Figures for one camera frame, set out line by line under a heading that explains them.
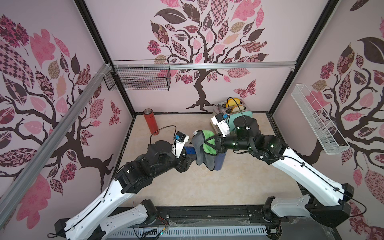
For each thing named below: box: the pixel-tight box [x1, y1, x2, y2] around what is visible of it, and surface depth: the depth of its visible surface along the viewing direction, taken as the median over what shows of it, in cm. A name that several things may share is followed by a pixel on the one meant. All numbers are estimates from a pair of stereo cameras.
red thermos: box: [143, 108, 160, 136], surface depth 99 cm
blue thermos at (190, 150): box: [184, 146, 197, 155], surface depth 60 cm
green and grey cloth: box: [191, 129, 217, 171], surface depth 60 cm
